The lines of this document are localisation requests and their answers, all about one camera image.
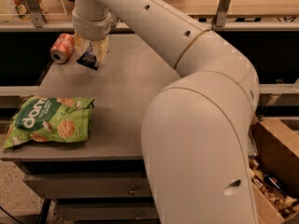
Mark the grey top drawer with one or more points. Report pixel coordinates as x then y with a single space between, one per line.
88 185

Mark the grey lower drawer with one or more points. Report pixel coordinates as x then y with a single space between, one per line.
107 211

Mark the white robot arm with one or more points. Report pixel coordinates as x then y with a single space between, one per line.
194 135

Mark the green chip bag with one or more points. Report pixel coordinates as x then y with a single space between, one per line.
55 119

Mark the grey drawer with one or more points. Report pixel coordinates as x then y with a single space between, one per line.
107 211
88 185

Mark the left metal bracket post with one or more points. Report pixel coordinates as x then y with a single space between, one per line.
36 12

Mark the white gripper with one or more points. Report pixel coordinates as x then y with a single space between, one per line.
89 28

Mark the dark blue rxbar wrapper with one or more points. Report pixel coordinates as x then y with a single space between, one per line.
88 59

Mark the metal bracket post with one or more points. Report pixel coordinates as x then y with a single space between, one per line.
36 12
221 14

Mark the cardboard box of snacks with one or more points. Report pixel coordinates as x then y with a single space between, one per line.
277 154

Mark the orange soda can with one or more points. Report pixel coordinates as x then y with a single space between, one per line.
62 48

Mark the right metal bracket post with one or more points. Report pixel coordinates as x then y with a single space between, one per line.
221 14

